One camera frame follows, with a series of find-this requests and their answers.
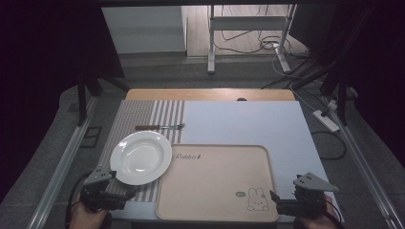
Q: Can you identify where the striped blue placemat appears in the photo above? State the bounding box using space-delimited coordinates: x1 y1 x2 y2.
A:
111 100 339 222

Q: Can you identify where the person's left hand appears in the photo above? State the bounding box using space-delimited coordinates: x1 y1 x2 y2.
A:
69 194 111 229

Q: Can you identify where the white round plate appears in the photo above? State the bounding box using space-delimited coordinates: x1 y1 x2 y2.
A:
109 130 173 186

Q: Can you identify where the black metal stand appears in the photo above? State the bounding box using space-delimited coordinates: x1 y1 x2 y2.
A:
75 68 131 127
290 60 352 127

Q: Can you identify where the aluminium floor rail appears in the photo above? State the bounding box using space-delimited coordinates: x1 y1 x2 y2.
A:
321 94 405 229
27 94 100 229

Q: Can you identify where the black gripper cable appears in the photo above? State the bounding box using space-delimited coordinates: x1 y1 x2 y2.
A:
324 198 346 225
64 171 94 229

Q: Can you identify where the dark curtain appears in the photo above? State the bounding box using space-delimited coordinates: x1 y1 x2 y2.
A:
0 0 126 204
288 0 405 161

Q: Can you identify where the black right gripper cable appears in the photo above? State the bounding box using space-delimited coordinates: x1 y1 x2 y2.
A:
324 198 346 225

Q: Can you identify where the beige tray with rabbit print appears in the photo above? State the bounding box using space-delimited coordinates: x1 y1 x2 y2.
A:
155 143 280 223

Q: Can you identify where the person's right hand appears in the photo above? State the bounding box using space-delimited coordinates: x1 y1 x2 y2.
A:
293 194 339 229

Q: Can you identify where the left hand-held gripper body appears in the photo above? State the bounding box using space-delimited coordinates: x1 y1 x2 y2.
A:
79 166 129 212

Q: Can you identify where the grey striped placemat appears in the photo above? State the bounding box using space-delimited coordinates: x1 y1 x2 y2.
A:
95 99 186 203

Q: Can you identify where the white metal desk frame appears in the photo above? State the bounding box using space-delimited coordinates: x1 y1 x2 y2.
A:
206 4 298 75

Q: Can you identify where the black looped floor cable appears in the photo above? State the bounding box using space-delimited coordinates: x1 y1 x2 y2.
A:
309 130 348 161

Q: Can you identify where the dark floor socket cover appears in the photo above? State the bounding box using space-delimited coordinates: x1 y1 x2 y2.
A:
79 126 103 149

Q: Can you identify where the fork with wooden handle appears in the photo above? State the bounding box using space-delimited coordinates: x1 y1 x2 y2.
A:
135 123 186 132

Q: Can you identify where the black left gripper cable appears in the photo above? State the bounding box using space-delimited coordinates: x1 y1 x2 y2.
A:
64 171 94 229

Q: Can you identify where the tangle of floor cables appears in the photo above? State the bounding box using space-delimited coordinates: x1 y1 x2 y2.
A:
212 4 323 90

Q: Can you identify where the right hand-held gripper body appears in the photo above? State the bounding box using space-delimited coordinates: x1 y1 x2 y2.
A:
276 172 340 219

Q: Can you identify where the white power strip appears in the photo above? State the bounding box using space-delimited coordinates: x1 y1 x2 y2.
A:
311 109 341 134

